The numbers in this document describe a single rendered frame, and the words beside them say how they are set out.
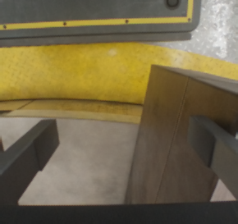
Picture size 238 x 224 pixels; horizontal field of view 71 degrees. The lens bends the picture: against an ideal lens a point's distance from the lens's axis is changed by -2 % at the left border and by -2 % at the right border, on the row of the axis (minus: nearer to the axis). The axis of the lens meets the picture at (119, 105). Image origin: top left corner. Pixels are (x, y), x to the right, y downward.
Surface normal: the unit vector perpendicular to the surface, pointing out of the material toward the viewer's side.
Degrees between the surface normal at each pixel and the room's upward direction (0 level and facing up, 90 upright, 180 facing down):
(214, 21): 0
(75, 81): 0
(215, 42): 0
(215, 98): 90
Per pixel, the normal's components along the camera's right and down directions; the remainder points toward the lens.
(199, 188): -0.99, -0.14
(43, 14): 0.00, 0.29
